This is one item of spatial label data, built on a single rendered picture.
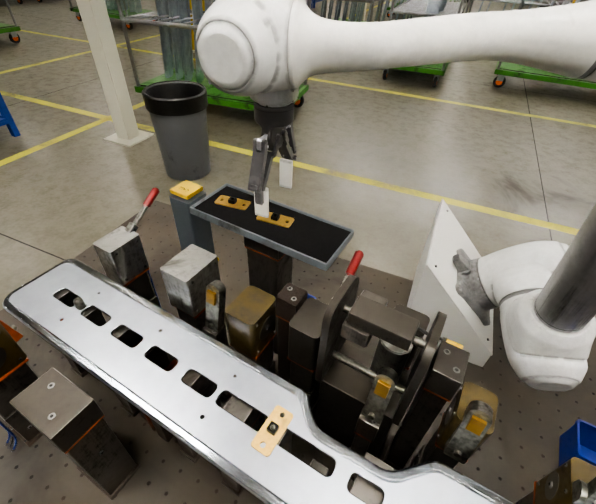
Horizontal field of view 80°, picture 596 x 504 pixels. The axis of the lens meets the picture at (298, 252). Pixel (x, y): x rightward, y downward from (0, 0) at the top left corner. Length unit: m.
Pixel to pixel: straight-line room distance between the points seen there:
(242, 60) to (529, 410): 1.12
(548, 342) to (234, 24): 0.84
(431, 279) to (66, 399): 0.86
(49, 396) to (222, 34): 0.65
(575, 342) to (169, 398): 0.83
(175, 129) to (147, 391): 2.60
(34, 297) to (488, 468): 1.16
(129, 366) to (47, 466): 0.39
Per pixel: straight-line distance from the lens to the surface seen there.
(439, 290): 1.05
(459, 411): 0.70
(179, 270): 0.80
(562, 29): 0.68
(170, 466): 1.03
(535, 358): 0.99
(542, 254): 1.10
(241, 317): 0.73
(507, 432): 1.18
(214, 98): 4.52
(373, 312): 0.62
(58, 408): 0.78
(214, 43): 0.46
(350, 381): 0.79
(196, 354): 0.79
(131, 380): 0.80
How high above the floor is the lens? 1.65
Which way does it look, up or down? 41 degrees down
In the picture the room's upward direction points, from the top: 3 degrees clockwise
